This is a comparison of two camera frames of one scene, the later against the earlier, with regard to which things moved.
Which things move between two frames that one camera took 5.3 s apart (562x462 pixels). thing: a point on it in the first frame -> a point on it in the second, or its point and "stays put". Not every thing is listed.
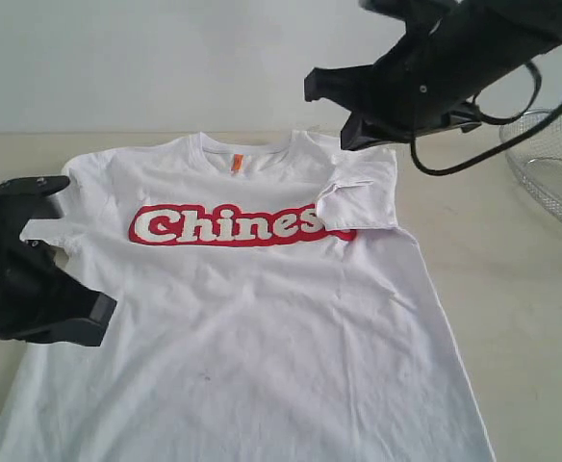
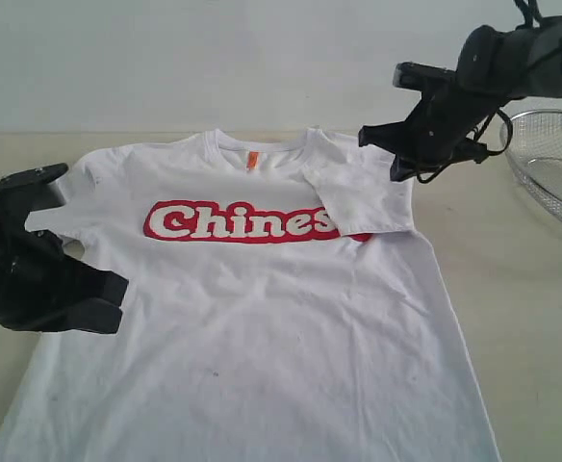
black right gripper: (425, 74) -> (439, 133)
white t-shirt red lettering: (268, 310) stays put
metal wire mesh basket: (551, 157) stays put
